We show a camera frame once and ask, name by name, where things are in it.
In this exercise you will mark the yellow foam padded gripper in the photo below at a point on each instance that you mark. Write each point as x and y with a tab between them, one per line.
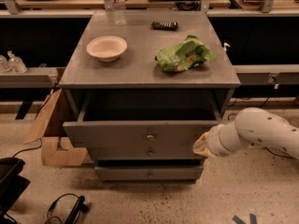
213	141

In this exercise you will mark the grey top drawer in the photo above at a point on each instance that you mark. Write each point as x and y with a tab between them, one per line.
146	117

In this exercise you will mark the grey drawer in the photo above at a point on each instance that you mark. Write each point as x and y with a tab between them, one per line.
148	173
146	117
141	153

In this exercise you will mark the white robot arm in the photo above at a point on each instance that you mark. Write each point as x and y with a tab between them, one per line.
251	128

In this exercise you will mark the grey drawer cabinet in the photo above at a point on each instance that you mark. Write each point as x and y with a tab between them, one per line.
137	69

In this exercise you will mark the grey bottom drawer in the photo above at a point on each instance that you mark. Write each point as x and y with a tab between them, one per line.
148	173

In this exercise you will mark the grey middle drawer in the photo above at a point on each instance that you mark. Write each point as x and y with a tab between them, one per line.
141	153

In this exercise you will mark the green chip bag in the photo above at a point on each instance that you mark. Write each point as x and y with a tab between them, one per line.
184	56

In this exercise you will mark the small white pump bottle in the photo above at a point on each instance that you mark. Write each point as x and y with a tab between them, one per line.
226	46

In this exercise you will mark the beige paper bowl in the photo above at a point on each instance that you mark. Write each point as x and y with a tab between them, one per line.
107	48

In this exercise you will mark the brown cardboard box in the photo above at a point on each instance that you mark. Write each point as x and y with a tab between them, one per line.
56	148

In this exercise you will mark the clear plastic water bottle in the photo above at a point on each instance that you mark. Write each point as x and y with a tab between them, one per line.
119	9

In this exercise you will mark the black equipment bottom left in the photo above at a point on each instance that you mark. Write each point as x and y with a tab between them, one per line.
12	185

